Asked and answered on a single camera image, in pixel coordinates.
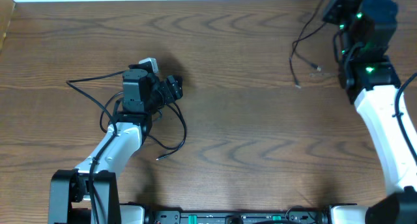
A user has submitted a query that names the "black USB cable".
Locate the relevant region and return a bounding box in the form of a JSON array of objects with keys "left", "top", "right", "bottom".
[
  {"left": 288, "top": 0, "right": 332, "bottom": 89},
  {"left": 99, "top": 92, "right": 188, "bottom": 161}
]

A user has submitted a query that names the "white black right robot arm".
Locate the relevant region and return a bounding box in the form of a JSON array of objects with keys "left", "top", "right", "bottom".
[{"left": 321, "top": 0, "right": 416, "bottom": 223}]

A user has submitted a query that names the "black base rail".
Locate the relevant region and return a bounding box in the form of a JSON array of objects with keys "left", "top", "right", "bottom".
[{"left": 144, "top": 208, "right": 331, "bottom": 224}]

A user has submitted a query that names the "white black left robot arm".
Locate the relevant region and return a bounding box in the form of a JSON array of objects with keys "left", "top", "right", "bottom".
[{"left": 48, "top": 68, "right": 183, "bottom": 223}]

